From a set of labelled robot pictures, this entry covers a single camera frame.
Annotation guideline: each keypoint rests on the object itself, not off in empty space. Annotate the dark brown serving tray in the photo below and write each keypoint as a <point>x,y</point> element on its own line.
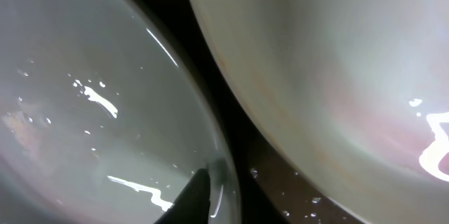
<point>271,190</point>

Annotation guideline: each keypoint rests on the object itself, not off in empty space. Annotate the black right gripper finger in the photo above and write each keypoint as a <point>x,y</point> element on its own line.
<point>193,203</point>

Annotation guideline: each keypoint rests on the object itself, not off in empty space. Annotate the cream plate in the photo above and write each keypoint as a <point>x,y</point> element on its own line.
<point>353,93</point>

